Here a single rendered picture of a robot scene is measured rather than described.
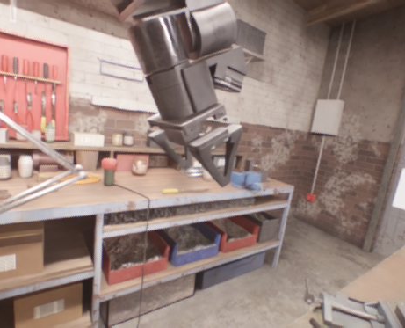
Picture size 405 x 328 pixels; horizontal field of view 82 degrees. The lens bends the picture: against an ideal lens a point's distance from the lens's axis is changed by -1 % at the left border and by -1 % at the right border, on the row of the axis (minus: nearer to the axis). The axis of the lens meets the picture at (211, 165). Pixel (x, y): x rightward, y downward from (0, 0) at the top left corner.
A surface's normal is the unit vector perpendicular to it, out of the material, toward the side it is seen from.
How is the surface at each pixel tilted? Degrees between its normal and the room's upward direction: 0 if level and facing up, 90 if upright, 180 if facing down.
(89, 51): 90
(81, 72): 90
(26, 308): 91
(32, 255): 90
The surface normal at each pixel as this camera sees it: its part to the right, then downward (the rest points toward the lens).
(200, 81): 0.58, 0.22
